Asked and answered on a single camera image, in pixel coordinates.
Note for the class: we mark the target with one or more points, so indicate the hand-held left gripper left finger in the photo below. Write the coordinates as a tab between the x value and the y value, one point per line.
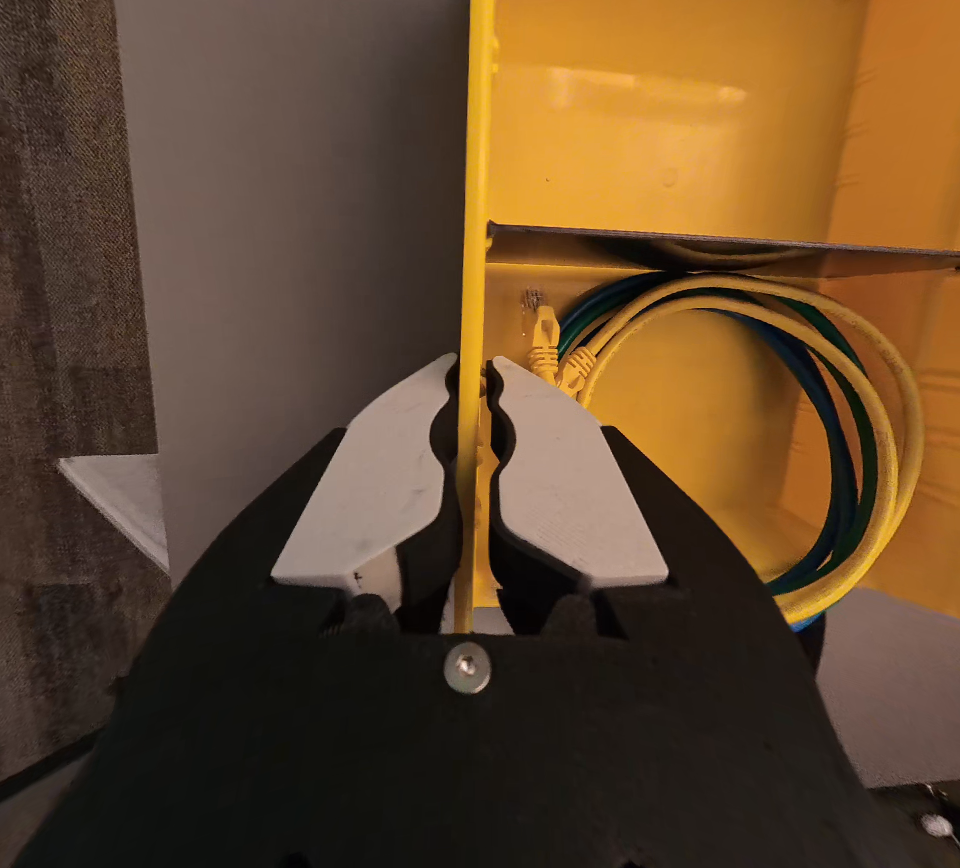
367	485

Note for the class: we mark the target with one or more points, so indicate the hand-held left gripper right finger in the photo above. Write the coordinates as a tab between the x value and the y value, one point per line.
570	500

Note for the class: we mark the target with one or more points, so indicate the yellow plastic bin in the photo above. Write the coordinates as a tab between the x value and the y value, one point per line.
675	155

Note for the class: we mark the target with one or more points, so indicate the white ledge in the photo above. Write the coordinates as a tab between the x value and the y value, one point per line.
120	500

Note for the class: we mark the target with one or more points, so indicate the dark grey bin divider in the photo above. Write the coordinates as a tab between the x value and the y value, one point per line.
750	252

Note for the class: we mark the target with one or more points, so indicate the brown fabric curtain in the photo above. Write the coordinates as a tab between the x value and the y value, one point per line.
60	207

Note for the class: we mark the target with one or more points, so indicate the black device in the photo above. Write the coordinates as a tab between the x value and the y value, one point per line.
900	812

